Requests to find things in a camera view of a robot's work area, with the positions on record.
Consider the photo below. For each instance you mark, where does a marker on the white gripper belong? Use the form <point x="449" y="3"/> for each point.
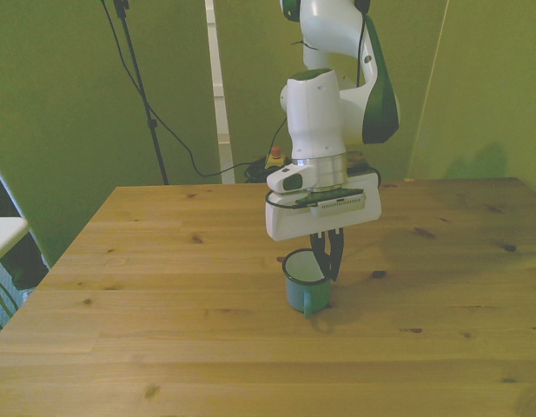
<point x="324" y="223"/>

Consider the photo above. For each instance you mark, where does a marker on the teal enamel mug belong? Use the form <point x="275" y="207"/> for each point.
<point x="300" y="295"/>

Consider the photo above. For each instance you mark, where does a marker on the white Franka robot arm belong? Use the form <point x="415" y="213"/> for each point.
<point x="315" y="117"/>

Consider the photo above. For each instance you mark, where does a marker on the red emergency stop button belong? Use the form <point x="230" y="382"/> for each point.
<point x="275" y="153"/>

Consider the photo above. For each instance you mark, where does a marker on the black tripod pole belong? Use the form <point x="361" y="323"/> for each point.
<point x="139" y="82"/>

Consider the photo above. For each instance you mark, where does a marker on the dark object under side table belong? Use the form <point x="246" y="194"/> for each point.
<point x="28" y="260"/>

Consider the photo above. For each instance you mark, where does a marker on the white side table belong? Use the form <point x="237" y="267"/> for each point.
<point x="4" y="234"/>

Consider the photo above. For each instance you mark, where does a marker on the green plant leaves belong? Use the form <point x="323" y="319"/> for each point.
<point x="0" y="299"/>

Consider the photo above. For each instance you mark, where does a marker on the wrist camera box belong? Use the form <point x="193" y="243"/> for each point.
<point x="337" y="203"/>

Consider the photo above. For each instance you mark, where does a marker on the white vertical post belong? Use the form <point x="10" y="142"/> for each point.
<point x="220" y="95"/>

